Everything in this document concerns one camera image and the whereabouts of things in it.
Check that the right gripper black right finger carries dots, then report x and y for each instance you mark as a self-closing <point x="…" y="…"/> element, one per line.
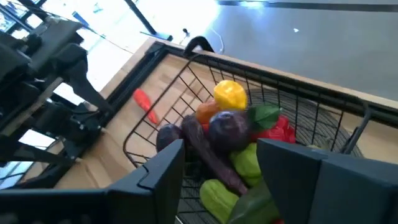
<point x="335" y="193"/>

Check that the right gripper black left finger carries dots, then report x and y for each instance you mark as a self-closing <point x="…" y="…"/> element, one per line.
<point x="109" y="205"/>

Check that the red bell pepper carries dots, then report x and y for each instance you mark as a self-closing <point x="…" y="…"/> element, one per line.
<point x="280" y="133"/>

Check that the green oval fruit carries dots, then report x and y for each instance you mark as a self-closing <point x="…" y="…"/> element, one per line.
<point x="255" y="208"/>

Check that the purple eggplant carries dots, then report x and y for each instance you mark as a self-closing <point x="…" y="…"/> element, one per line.
<point x="214" y="165"/>

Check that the yellow bell pepper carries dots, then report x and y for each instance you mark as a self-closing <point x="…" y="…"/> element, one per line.
<point x="230" y="95"/>

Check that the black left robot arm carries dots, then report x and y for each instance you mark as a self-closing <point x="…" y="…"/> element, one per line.
<point x="71" y="121"/>

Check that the red chili pepper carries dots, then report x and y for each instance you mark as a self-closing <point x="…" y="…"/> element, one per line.
<point x="144" y="104"/>

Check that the black frame hook clamp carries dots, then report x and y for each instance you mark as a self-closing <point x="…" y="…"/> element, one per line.
<point x="194" y="42"/>

